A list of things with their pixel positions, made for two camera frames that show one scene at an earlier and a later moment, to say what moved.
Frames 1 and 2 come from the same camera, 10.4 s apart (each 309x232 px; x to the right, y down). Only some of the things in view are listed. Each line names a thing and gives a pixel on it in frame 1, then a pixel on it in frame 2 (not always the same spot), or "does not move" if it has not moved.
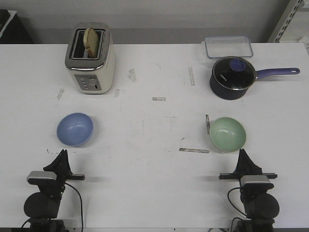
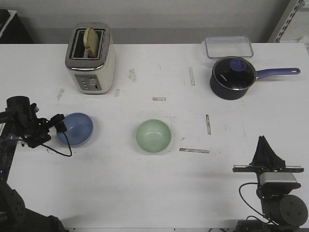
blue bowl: [75, 129] does not move
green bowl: [227, 134] → [153, 136]
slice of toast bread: [91, 42] does not move
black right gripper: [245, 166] → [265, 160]
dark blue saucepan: [232, 76] does not move
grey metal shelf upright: [285, 20] does not move
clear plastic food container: [216, 47] does not move
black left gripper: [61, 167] → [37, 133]
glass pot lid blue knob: [234, 73] does not move
